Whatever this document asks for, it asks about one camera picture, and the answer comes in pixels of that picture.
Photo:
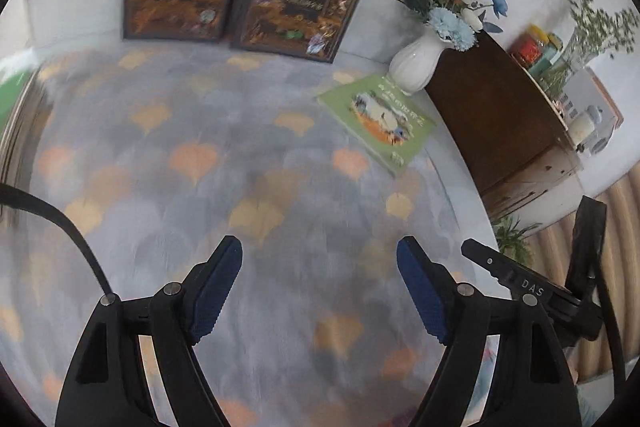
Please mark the grey leaf-pattern tablecloth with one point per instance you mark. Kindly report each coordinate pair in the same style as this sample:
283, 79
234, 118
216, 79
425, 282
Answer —
158, 152

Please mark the colourful jars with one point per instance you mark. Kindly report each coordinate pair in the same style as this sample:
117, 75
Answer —
535, 49

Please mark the dark wooden cabinet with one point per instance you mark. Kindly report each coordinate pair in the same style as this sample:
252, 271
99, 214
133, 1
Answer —
512, 139

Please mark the white ceramic vase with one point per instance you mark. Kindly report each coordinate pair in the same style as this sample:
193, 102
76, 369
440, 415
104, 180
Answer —
412, 67

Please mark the green sprig plant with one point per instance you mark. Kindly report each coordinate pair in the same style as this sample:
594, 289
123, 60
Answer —
596, 32

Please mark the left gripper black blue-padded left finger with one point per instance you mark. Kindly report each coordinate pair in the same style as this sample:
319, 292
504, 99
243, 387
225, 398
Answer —
106, 384

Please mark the black right-hand gripper device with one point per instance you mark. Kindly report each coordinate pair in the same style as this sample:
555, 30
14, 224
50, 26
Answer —
578, 302

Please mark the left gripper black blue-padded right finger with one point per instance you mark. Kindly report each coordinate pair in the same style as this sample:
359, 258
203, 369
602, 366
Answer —
531, 385

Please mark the green cover book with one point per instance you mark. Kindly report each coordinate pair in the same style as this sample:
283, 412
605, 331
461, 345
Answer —
392, 127

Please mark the blue artificial flowers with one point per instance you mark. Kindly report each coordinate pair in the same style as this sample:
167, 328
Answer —
458, 21

